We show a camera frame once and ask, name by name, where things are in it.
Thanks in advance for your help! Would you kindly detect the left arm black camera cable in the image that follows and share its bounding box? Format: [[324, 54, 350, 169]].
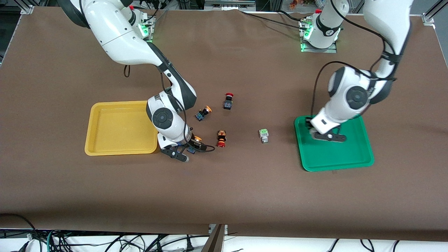
[[311, 0, 399, 116]]

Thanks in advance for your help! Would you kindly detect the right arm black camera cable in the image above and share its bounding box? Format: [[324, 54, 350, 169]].
[[123, 63, 215, 153]]

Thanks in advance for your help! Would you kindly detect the yellow plastic tray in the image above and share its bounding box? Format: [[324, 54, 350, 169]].
[[84, 100, 160, 156]]

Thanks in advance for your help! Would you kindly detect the brown table mat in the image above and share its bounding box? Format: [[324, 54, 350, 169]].
[[0, 7, 448, 242]]

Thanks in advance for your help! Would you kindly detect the green plastic tray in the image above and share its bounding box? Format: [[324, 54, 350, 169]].
[[294, 112, 375, 172]]

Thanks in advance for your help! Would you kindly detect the dark table leg post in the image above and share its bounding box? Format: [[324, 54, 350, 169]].
[[201, 225, 225, 252]]

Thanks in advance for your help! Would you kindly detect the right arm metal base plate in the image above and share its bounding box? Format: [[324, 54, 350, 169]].
[[138, 14, 156, 43]]

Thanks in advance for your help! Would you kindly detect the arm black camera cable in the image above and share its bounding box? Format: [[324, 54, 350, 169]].
[[123, 63, 215, 153], [311, 0, 399, 116]]

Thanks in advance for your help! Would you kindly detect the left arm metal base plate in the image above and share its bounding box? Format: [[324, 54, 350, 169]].
[[300, 19, 337, 54]]

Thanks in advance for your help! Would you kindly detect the black cable on mat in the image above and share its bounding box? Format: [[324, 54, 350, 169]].
[[239, 9, 310, 28]]

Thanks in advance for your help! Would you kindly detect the yellow push button switch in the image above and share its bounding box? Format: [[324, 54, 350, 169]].
[[195, 105, 212, 122], [187, 136, 203, 154]]

